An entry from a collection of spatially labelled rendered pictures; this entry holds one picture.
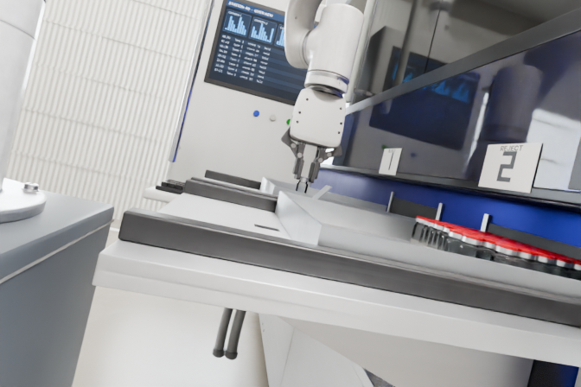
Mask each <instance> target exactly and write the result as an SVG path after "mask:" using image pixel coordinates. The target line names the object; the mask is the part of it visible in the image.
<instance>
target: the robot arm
mask: <svg viewBox="0 0 581 387"><path fill-rule="evenodd" d="M46 2H47V0H0V223H5V222H11V221H17V220H20V219H27V218H30V217H33V216H35V215H37V214H39V213H41V212H42V211H43V210H44V208H45V205H46V201H47V195H46V194H45V193H44V192H42V191H41V190H39V189H38V187H39V186H38V184H35V183H30V182H27V183H25V184H24V183H21V182H19V181H13V180H10V179H7V178H4V176H5V173H6V168H7V165H8V161H9V158H10V151H11V147H12V143H13V140H14V136H15V133H16V126H17V122H18V118H19V115H20V110H21V107H22V101H23V97H24V93H25V89H26V85H27V82H28V78H29V71H30V68H31V64H32V60H33V57H34V52H35V46H36V42H37V38H38V35H39V31H40V26H41V23H42V17H43V13H44V9H45V4H46ZM321 2H322V0H288V2H287V5H286V11H285V19H284V50H285V55H286V58H287V60H288V62H289V63H290V64H291V65H292V66H293V67H296V68H303V69H308V72H307V75H306V80H305V83H304V86H305V87H306V89H303V90H302V91H301V92H300V94H299V96H298V98H297V102H296V104H295V107H294V110H293V112H292V116H291V119H290V124H289V128H288V130H287V131H286V132H285V133H284V135H283V136H282V137H281V141H282V142H283V143H284V144H286V145H287V146H289V147H290V149H291V151H292V152H293V154H294V156H295V157H296V160H295V163H294V167H293V170H292V173H293V174H294V179H297V180H300V178H301V173H302V170H303V164H304V159H303V152H304V149H305V145H306V144H308V145H311V146H315V147H317V150H316V157H315V159H314V161H313V162H312V163H311V164H310V171H309V175H308V178H310V179H309V182H311V183H314V180H316V179H317V177H318V173H319V169H320V166H321V163H323V162H324V161H326V160H328V159H329V158H330V157H335V156H339V155H342V146H341V139H342V132H343V126H344V120H345V110H346V99H344V98H343V96H342V95H343V94H347V93H348V84H349V81H350V78H351V73H352V70H353V66H354V60H355V56H356V53H357V48H358V45H359V41H360V38H361V31H362V28H363V23H364V15H363V14H362V13H361V12H360V11H359V10H358V9H356V8H355V7H353V6H350V5H347V4H343V3H333V4H330V5H327V6H326V7H324V8H323V10H322V14H321V18H320V22H319V24H318V25H317V27H316V28H315V29H314V25H315V19H316V12H317V10H318V8H319V6H320V4H321ZM291 140H292V141H291ZM293 141H295V142H297V144H296V143H294V142H293ZM326 149H333V150H332V151H327V152H326Z"/></svg>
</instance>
